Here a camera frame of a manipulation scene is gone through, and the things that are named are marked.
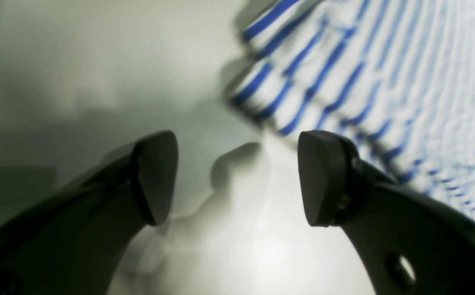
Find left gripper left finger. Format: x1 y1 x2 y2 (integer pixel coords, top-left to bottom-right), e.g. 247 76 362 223
0 130 179 295

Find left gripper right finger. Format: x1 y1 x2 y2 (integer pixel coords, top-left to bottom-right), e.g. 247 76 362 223
298 130 475 295

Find blue white striped T-shirt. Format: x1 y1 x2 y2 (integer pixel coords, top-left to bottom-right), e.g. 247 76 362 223
229 0 475 220

